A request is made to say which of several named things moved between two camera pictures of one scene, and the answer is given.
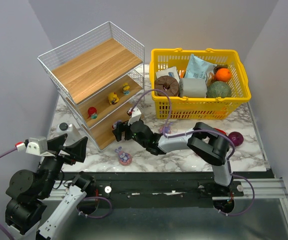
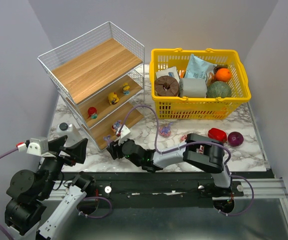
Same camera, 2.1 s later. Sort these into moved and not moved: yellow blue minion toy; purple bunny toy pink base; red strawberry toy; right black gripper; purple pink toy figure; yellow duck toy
Moved: right black gripper; purple bunny toy pink base
Not moved: yellow duck toy; purple pink toy figure; red strawberry toy; yellow blue minion toy
